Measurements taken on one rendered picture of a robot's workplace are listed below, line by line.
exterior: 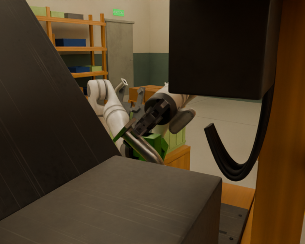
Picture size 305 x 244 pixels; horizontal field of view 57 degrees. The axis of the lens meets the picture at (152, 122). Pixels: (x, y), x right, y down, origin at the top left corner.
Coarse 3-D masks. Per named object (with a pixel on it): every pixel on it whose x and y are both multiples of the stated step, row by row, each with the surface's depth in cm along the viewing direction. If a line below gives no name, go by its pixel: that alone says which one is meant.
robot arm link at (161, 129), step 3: (168, 123) 88; (156, 126) 90; (159, 126) 89; (162, 126) 89; (165, 126) 89; (168, 126) 90; (153, 129) 92; (156, 129) 91; (159, 129) 90; (162, 129) 90; (165, 129) 90; (153, 132) 93; (156, 132) 92; (159, 132) 91; (162, 132) 91; (165, 132) 91; (162, 135) 92
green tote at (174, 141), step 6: (132, 114) 208; (168, 132) 167; (180, 132) 180; (168, 138) 169; (174, 138) 175; (180, 138) 181; (168, 144) 170; (174, 144) 176; (180, 144) 181; (168, 150) 170
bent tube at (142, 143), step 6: (132, 120) 57; (126, 126) 56; (120, 132) 57; (126, 132) 57; (114, 138) 58; (126, 138) 57; (132, 138) 57; (132, 144) 58; (138, 144) 57; (144, 144) 57; (138, 150) 58; (144, 150) 57; (150, 150) 57; (144, 156) 58; (150, 156) 57; (156, 156) 58; (156, 162) 58; (162, 162) 58
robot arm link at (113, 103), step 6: (108, 84) 124; (108, 90) 123; (108, 96) 122; (114, 96) 117; (108, 102) 114; (114, 102) 113; (120, 102) 117; (108, 108) 110; (114, 108) 109; (120, 108) 110; (108, 114) 109
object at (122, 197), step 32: (128, 160) 44; (64, 192) 34; (96, 192) 34; (128, 192) 34; (160, 192) 34; (192, 192) 34; (0, 224) 28; (32, 224) 28; (64, 224) 28; (96, 224) 28; (128, 224) 28; (160, 224) 28; (192, 224) 28
